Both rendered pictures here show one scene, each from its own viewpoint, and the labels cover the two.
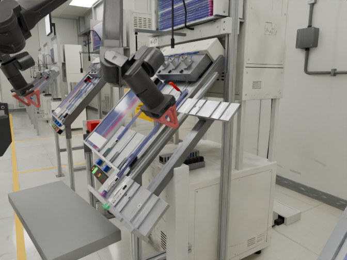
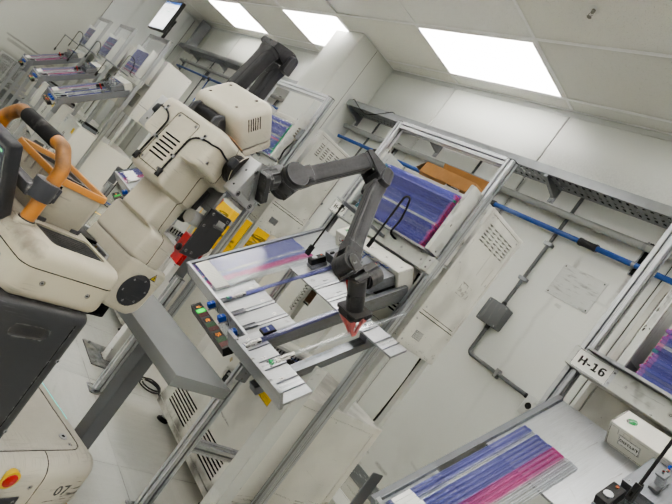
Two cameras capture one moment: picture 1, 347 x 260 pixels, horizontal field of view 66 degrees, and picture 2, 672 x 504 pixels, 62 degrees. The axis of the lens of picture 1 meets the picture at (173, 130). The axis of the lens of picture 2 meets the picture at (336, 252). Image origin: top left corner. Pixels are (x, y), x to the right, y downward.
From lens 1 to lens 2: 1.04 m
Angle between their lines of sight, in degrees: 15
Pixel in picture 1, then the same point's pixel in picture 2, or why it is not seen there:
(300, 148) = (406, 441)
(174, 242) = (267, 433)
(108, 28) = (358, 231)
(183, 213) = (292, 412)
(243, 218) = (310, 470)
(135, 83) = (356, 288)
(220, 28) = (423, 262)
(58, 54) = (148, 70)
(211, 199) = (298, 423)
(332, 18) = (531, 313)
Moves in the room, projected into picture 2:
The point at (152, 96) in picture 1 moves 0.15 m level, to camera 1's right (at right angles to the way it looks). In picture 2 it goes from (359, 304) to (398, 333)
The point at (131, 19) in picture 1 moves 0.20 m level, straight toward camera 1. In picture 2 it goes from (317, 145) to (324, 145)
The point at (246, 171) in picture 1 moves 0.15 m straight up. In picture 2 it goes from (349, 418) to (369, 390)
